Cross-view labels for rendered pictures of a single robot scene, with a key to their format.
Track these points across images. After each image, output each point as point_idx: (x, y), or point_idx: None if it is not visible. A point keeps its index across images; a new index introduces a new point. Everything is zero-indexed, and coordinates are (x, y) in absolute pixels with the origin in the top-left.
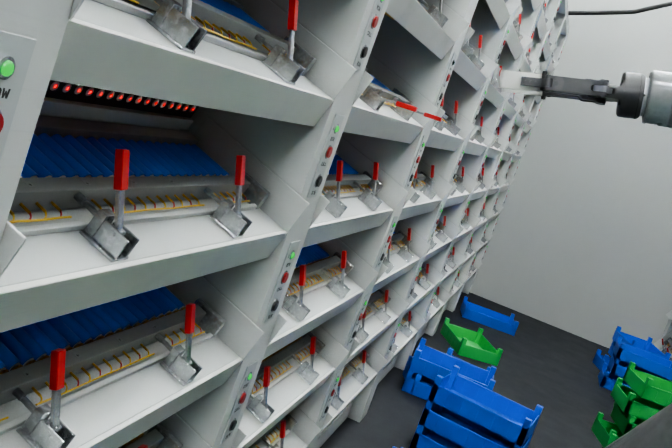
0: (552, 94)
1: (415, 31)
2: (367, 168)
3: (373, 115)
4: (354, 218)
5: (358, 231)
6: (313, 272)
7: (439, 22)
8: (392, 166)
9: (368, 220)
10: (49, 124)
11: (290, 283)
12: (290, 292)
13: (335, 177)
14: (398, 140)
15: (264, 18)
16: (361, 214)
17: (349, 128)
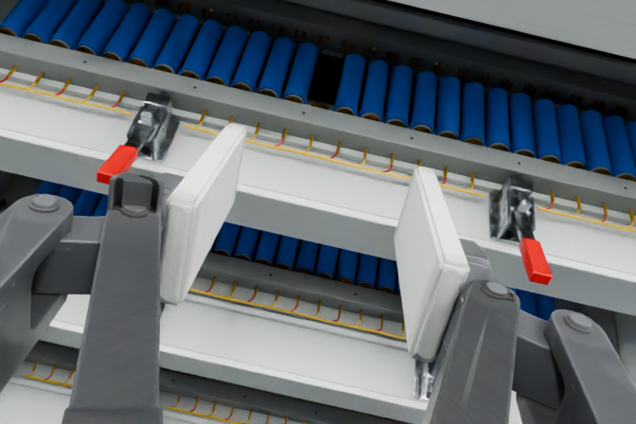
0: (431, 395)
1: None
2: (602, 328)
3: (96, 162)
4: (230, 366)
5: (365, 412)
6: (325, 422)
7: None
8: (635, 355)
9: (385, 407)
10: None
11: (216, 400)
12: (192, 410)
13: (309, 283)
14: (506, 285)
15: None
16: (304, 377)
17: (3, 165)
